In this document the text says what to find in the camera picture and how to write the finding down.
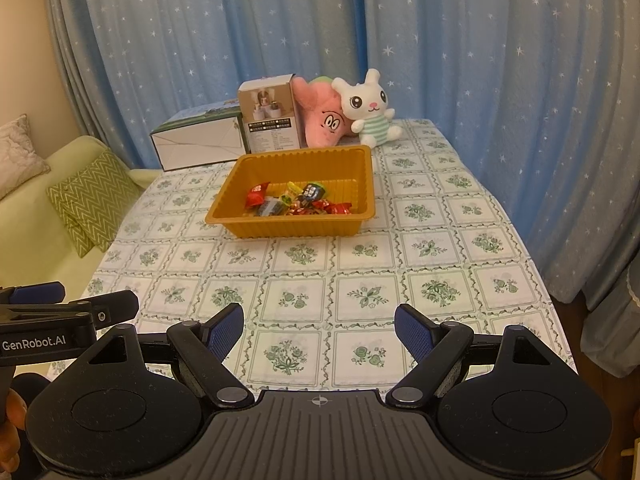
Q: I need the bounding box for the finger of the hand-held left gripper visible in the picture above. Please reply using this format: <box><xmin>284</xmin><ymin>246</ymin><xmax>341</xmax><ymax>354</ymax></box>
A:
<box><xmin>0</xmin><ymin>290</ymin><xmax>140</xmax><ymax>333</ymax></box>
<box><xmin>0</xmin><ymin>282</ymin><xmax>66</xmax><ymax>306</ymax></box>

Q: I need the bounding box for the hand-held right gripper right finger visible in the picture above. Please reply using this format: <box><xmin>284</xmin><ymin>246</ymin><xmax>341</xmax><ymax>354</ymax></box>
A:
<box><xmin>386</xmin><ymin>304</ymin><xmax>553</xmax><ymax>409</ymax></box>

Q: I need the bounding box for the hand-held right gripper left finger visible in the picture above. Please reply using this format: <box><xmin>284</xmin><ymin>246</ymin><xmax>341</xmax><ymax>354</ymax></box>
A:
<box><xmin>87</xmin><ymin>304</ymin><xmax>256</xmax><ymax>409</ymax></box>

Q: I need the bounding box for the orange plastic tray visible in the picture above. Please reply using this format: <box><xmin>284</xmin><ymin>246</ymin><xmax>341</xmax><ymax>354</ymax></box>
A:
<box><xmin>205</xmin><ymin>145</ymin><xmax>376</xmax><ymax>239</ymax></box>

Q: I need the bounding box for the red square snack packet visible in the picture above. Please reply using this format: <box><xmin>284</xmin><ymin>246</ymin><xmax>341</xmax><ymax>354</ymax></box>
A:
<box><xmin>245</xmin><ymin>181</ymin><xmax>271</xmax><ymax>208</ymax></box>

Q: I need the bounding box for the dark printed snack packet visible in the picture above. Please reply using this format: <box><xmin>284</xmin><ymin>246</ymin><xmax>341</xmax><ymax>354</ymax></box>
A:
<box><xmin>299</xmin><ymin>182</ymin><xmax>328</xmax><ymax>206</ymax></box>

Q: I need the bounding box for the person's left hand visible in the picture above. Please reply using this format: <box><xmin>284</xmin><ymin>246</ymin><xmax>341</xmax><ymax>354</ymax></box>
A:
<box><xmin>0</xmin><ymin>389</ymin><xmax>27</xmax><ymax>467</ymax></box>

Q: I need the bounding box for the light green sofa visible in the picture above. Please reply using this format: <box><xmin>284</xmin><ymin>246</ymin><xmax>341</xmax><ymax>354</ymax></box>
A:
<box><xmin>0</xmin><ymin>135</ymin><xmax>161</xmax><ymax>301</ymax></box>

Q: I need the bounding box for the green zigzag pillow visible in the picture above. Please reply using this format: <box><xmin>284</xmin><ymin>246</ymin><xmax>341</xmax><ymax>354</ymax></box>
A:
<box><xmin>62</xmin><ymin>210</ymin><xmax>101</xmax><ymax>258</ymax></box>
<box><xmin>46</xmin><ymin>149</ymin><xmax>141</xmax><ymax>253</ymax></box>

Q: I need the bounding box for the beige patterned pillow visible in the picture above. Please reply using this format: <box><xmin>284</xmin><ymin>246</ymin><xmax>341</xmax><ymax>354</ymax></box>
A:
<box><xmin>0</xmin><ymin>114</ymin><xmax>51</xmax><ymax>201</ymax></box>

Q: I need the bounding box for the large white cardboard box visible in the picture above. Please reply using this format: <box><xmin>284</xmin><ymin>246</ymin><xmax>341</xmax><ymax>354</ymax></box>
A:
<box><xmin>150</xmin><ymin>101</ymin><xmax>246</xmax><ymax>171</ymax></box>

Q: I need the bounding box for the grey lace-edged curtain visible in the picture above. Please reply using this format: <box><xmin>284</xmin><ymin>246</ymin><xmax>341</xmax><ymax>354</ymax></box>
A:
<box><xmin>580</xmin><ymin>255</ymin><xmax>640</xmax><ymax>381</ymax></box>

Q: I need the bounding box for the small brown cardboard box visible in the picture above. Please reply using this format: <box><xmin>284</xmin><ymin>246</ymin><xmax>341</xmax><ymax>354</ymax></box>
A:
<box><xmin>237</xmin><ymin>74</ymin><xmax>302</xmax><ymax>153</ymax></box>

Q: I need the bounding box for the white rabbit plush toy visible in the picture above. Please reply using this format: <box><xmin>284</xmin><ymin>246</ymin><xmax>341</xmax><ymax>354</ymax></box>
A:
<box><xmin>331</xmin><ymin>69</ymin><xmax>405</xmax><ymax>147</ymax></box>

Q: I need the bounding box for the pink plush toy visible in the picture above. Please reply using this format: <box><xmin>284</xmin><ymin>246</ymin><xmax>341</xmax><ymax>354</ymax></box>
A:
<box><xmin>291</xmin><ymin>76</ymin><xmax>351</xmax><ymax>148</ymax></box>

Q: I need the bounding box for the blue star-print curtain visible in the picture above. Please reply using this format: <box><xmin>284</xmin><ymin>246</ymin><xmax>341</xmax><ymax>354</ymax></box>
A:
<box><xmin>45</xmin><ymin>0</ymin><xmax>366</xmax><ymax>171</ymax></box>
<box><xmin>360</xmin><ymin>0</ymin><xmax>640</xmax><ymax>306</ymax></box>

